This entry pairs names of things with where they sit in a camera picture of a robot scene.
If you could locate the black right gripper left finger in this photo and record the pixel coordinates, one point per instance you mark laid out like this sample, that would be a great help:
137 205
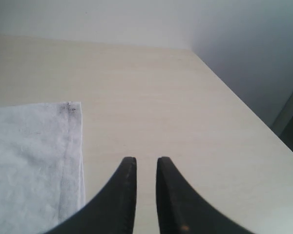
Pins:
112 210

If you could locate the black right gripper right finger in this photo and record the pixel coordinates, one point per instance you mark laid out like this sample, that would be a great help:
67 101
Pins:
181 210

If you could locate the white t-shirt red lettering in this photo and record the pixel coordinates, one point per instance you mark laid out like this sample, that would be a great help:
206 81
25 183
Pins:
41 166

